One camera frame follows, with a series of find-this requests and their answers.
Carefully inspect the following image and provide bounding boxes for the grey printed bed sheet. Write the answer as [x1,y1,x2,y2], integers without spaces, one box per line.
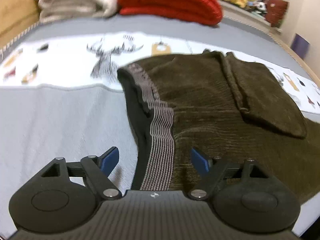
[1,15,308,237]

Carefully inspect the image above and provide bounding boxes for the wooden bed frame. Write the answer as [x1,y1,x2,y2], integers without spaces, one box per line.
[1,0,40,47]

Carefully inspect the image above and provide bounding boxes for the red cushion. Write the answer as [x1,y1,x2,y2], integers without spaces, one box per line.
[264,0,289,27]

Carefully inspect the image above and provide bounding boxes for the dark olive corduroy pants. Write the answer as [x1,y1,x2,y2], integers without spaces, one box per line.
[118,51,319,202]

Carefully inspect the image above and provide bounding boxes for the red folded blanket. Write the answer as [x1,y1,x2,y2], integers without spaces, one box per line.
[118,0,223,26]

